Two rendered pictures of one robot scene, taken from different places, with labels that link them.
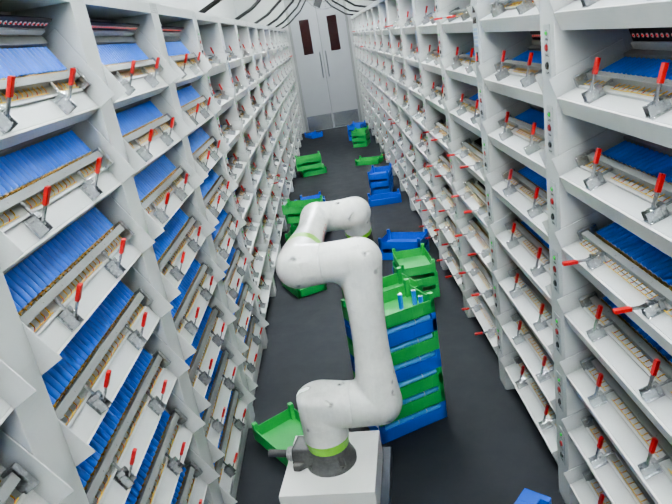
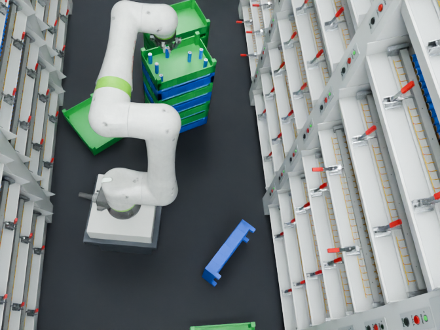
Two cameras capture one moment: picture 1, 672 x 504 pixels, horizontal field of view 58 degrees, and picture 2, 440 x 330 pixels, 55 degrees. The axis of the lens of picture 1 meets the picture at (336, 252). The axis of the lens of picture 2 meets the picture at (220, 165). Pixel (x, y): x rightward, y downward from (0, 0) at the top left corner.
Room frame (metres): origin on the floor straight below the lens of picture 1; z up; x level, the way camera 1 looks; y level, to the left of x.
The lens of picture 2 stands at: (0.79, -0.03, 2.12)
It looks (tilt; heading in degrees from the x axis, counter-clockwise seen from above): 63 degrees down; 341
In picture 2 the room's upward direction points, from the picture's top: 15 degrees clockwise
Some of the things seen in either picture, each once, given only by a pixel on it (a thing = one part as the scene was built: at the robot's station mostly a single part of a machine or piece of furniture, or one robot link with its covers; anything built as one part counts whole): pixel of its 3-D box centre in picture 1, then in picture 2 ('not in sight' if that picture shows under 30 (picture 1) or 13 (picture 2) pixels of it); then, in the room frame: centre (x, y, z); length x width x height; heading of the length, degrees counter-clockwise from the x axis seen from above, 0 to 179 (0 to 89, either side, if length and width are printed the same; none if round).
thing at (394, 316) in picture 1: (387, 305); (178, 60); (2.11, -0.16, 0.52); 0.30 x 0.20 x 0.08; 111
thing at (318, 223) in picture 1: (312, 230); (122, 43); (1.82, 0.06, 0.96); 0.36 x 0.11 x 0.11; 172
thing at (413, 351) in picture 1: (392, 341); (177, 80); (2.11, -0.16, 0.36); 0.30 x 0.20 x 0.08; 111
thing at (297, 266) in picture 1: (300, 261); (110, 110); (1.55, 0.10, 0.96); 0.18 x 0.13 x 0.12; 172
